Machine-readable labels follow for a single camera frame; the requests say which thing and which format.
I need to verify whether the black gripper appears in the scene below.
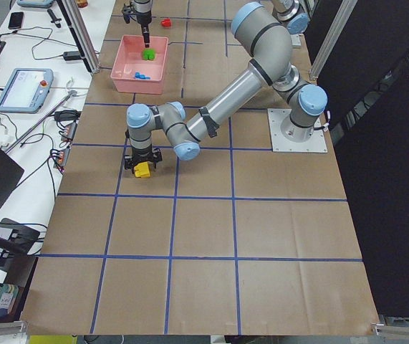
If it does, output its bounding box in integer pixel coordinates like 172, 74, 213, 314
124, 145, 163, 173
122, 1, 153, 48

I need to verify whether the yellow toy block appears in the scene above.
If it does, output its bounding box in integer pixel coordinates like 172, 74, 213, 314
133, 161, 151, 178

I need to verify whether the green toy block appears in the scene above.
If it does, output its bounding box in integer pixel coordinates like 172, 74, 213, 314
142, 48, 156, 61

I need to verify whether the blue toy block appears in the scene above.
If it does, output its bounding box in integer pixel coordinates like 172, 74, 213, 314
134, 72, 151, 80

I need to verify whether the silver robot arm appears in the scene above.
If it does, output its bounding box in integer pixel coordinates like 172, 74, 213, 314
124, 1, 328, 173
122, 1, 309, 48

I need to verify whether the pink plastic box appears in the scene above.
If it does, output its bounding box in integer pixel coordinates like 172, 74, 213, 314
110, 35, 169, 95

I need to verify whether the red toy block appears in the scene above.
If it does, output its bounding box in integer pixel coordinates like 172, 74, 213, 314
160, 18, 172, 28

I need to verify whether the black power adapter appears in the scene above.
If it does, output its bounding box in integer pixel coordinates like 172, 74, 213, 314
62, 51, 82, 61

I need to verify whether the blue teach pendant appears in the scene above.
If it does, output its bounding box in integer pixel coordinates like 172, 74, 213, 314
16, 0, 54, 9
0, 68, 54, 113

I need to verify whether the black smartphone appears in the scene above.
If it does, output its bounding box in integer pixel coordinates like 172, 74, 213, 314
8, 11, 24, 30

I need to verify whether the aluminium frame post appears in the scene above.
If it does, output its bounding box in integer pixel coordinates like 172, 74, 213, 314
57, 0, 100, 75

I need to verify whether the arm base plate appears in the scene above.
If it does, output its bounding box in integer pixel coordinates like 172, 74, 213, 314
267, 108, 328, 154

